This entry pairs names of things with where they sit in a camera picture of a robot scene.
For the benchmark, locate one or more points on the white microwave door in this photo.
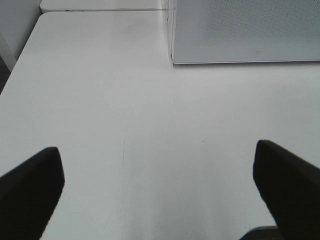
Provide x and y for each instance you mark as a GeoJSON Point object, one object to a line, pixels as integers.
{"type": "Point", "coordinates": [240, 31]}

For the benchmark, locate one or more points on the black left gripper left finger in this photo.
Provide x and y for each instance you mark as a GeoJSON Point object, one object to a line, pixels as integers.
{"type": "Point", "coordinates": [29, 194]}

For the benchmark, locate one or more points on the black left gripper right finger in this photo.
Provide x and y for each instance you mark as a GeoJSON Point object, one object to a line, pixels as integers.
{"type": "Point", "coordinates": [290, 188]}

